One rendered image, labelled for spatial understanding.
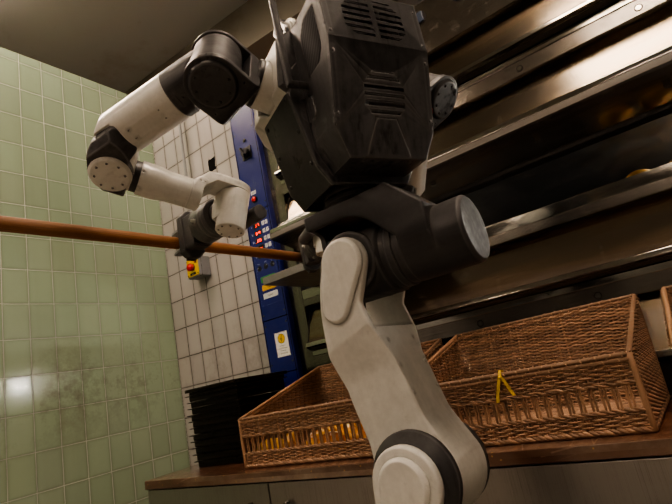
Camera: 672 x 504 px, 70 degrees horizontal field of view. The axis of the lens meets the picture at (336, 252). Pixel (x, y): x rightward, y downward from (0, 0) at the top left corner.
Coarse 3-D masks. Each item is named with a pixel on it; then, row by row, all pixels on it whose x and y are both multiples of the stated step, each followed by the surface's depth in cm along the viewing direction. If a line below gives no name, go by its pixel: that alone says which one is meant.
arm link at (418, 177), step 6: (426, 162) 115; (420, 168) 114; (426, 168) 116; (414, 174) 114; (420, 174) 115; (414, 180) 115; (420, 180) 116; (408, 186) 115; (414, 186) 116; (420, 186) 117; (414, 192) 117; (420, 192) 118
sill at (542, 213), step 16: (640, 176) 138; (656, 176) 136; (592, 192) 145; (608, 192) 143; (544, 208) 153; (560, 208) 150; (576, 208) 148; (496, 224) 162; (512, 224) 158; (528, 224) 156
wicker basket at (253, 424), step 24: (312, 384) 189; (336, 384) 188; (264, 408) 165; (288, 408) 174; (312, 408) 139; (336, 408) 134; (240, 432) 154; (264, 432) 148; (288, 432) 143; (312, 432) 138; (360, 432) 129; (264, 456) 147; (288, 456) 142; (312, 456) 137; (336, 456) 132; (360, 456) 128
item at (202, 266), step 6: (204, 258) 244; (186, 264) 245; (198, 264) 240; (204, 264) 243; (198, 270) 239; (204, 270) 241; (210, 270) 245; (192, 276) 242; (198, 276) 242; (204, 276) 244
